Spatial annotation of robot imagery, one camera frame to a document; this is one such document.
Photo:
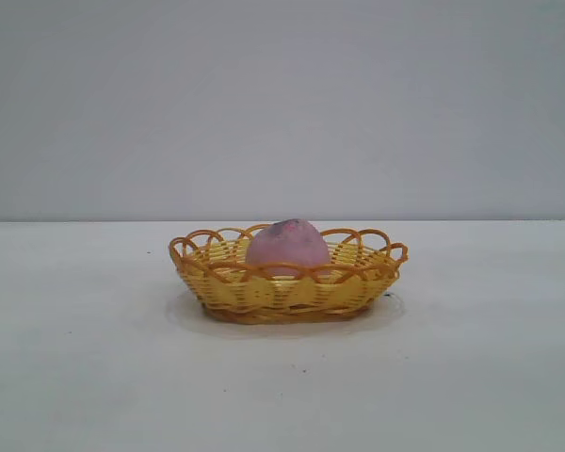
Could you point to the yellow woven plastic basket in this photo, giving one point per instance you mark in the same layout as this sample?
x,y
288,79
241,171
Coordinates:
x,y
273,294

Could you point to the pink toy peach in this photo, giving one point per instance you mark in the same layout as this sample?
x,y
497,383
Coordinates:
x,y
287,249

